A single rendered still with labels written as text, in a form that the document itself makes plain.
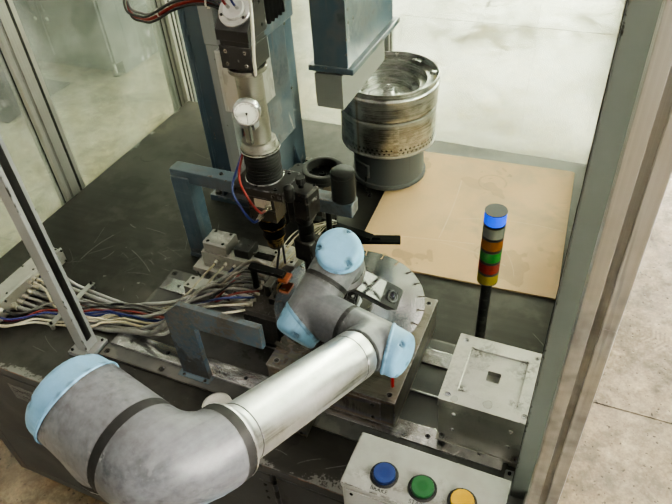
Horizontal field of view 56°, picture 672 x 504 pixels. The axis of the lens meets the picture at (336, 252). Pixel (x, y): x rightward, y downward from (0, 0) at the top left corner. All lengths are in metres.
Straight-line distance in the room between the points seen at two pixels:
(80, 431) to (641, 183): 0.62
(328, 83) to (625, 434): 1.59
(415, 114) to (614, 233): 1.23
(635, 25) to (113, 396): 0.65
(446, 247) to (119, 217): 1.03
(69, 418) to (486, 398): 0.81
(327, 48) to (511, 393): 0.82
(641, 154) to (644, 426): 1.90
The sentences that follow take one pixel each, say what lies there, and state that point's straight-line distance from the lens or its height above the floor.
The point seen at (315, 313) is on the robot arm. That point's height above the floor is 1.23.
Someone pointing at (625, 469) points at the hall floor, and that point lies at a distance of 2.36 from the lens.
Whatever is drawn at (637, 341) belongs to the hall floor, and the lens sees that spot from 2.73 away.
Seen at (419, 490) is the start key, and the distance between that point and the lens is 1.17.
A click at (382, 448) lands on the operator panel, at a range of 1.22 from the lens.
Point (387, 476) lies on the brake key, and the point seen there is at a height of 0.91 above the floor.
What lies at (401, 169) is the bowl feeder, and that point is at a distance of 1.98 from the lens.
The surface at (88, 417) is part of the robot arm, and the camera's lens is 0.73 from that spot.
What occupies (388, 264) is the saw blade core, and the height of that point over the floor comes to 0.95.
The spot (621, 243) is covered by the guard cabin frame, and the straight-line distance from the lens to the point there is 0.72.
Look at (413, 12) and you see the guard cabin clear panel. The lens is 2.18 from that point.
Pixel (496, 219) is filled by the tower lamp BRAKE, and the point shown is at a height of 1.15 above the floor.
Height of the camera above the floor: 1.93
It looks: 41 degrees down
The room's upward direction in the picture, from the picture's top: 5 degrees counter-clockwise
